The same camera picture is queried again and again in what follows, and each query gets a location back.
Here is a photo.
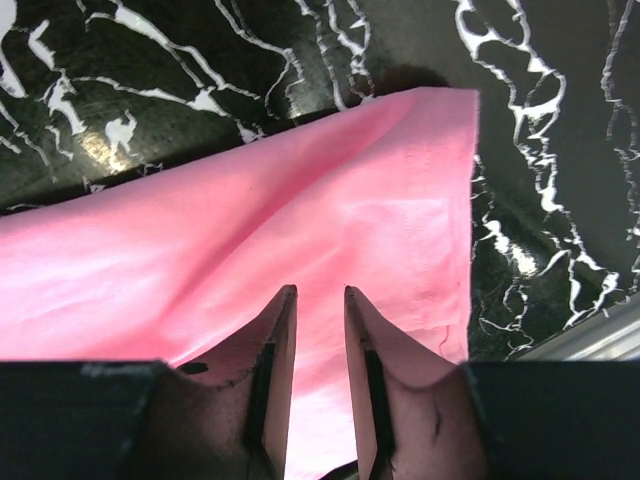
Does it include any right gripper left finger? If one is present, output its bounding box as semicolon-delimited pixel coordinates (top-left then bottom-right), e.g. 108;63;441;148
134;285;297;479

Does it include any aluminium frame rail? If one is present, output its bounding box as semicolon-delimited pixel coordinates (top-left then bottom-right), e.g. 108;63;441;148
517;294;639;361

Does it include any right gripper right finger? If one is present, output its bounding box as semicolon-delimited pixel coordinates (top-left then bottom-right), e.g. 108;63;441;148
344;287;489;479

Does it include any pink t-shirt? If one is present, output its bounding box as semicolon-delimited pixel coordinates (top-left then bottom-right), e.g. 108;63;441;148
1;87;479;479

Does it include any black marble pattern mat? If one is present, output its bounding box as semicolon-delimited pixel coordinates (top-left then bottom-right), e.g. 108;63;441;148
1;1;639;359

